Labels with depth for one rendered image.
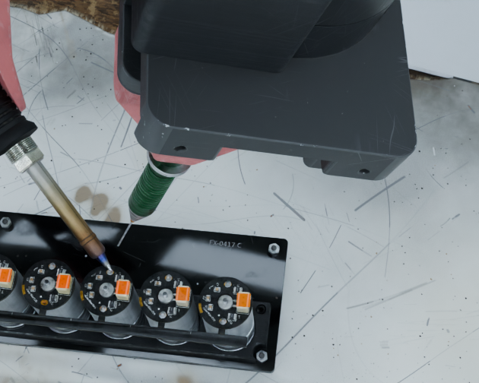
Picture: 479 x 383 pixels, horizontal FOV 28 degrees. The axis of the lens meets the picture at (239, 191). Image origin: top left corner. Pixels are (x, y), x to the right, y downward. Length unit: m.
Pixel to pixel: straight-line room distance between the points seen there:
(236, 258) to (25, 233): 0.12
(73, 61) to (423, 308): 0.25
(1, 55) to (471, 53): 0.28
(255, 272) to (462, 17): 0.21
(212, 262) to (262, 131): 0.30
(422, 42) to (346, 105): 0.36
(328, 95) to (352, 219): 0.31
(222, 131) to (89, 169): 0.34
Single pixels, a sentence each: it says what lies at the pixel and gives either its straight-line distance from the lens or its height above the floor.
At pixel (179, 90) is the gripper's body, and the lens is 0.21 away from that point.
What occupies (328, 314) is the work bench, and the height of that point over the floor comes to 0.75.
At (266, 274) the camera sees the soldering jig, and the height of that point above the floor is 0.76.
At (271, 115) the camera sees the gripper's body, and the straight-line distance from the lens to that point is 0.21.
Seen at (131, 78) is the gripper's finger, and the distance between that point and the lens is 0.23.
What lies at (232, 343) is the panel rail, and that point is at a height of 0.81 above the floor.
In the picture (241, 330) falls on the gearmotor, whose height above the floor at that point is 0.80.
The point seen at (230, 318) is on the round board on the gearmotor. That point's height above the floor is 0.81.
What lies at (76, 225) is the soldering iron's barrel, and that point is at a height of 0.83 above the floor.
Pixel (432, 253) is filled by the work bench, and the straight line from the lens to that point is 0.52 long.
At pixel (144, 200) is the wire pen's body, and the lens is 0.35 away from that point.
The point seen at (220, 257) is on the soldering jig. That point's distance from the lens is 0.51.
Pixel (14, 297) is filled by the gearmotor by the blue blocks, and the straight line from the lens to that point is 0.47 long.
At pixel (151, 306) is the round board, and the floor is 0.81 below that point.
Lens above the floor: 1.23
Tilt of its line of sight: 66 degrees down
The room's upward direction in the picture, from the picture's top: 6 degrees counter-clockwise
